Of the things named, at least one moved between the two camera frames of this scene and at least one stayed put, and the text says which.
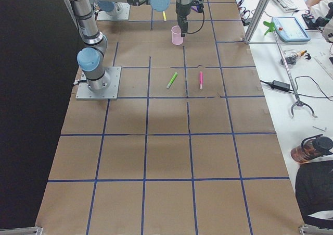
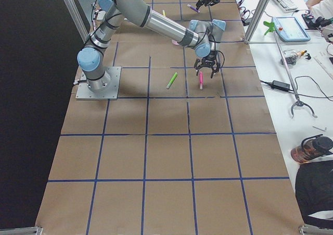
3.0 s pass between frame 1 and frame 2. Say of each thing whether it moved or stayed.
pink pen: stayed
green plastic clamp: stayed
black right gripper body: moved
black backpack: stayed
